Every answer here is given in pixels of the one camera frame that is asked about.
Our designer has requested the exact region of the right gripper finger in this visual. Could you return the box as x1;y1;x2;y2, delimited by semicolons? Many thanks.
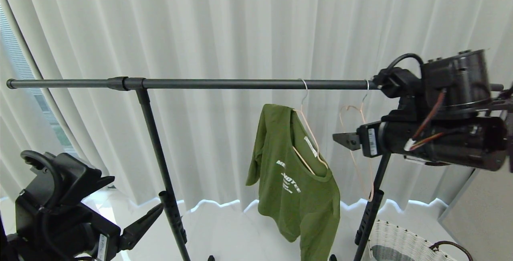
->
332;132;361;152

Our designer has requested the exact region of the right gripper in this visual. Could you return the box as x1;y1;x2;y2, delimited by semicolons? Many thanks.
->
356;116;509;172

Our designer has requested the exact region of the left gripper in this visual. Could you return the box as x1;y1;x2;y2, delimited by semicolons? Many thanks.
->
7;203;164;261

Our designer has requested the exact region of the pink clothes hanger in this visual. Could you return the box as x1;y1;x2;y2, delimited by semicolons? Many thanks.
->
339;80;376;202
292;79;330;176

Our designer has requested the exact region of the green short-sleeved shirt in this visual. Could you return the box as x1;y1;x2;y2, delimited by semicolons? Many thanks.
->
245;103;341;261

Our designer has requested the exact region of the white laundry basket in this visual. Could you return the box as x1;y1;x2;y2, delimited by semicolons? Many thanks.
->
367;219;476;261

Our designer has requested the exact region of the black clothes rack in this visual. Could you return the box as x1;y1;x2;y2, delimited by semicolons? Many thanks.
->
6;77;505;261

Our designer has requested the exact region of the white curtain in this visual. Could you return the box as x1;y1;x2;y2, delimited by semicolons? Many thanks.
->
0;0;513;210
0;45;44;201

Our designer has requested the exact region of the window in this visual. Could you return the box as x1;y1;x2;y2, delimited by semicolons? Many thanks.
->
0;6;79;155

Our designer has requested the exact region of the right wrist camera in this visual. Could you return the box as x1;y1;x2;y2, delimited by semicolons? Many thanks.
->
375;67;426;123

